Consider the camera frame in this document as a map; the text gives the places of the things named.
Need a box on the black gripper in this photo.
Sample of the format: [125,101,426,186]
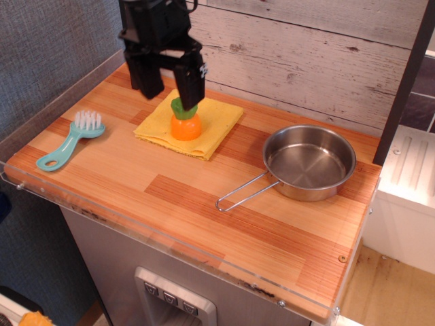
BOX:
[120,1,208,111]

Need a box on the orange toy carrot green top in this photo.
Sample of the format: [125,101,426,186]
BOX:
[171,97,202,141]

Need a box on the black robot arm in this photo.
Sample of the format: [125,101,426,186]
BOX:
[119,1,207,111]

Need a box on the yellow folded cloth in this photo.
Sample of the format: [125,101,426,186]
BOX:
[134,90,243,160]

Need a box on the teal dish brush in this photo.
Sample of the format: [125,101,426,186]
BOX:
[36,110,105,172]

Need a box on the stainless steel pan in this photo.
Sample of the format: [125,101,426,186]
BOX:
[215,124,357,212]

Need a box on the clear acrylic edge guard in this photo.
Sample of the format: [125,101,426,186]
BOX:
[2,155,346,325]

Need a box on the grey toy fridge cabinet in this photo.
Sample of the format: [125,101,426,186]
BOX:
[61,209,311,325]

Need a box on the silver dispenser panel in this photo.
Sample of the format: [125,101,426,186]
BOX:
[135,266,218,325]

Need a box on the white toy sink unit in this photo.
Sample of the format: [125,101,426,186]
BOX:
[362,126,434,273]

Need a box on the orange object bottom left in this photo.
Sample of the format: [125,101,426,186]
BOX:
[1,312,54,326]

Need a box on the dark vertical post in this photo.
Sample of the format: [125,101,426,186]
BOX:
[372,0,434,166]

